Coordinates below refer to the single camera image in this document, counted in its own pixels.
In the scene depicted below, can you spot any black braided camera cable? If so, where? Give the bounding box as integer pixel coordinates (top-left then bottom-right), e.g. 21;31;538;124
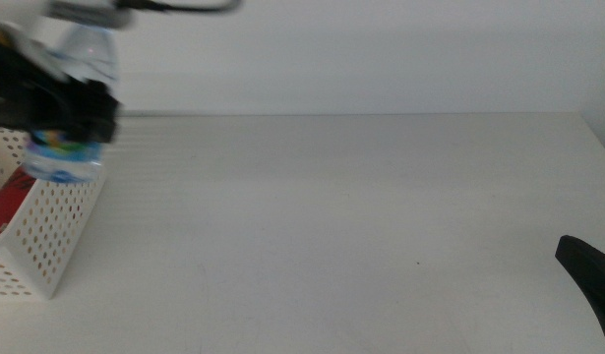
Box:
115;0;243;15

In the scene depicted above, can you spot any small water bottle blue cap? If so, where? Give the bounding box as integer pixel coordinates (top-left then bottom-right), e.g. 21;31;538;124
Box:
22;24;121;185

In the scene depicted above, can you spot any white perforated plastic basket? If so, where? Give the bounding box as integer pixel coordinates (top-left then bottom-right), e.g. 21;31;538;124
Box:
0;126;108;300

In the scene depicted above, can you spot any red drink can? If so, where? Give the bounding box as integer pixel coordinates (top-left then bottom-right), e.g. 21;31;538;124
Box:
0;165;37;240

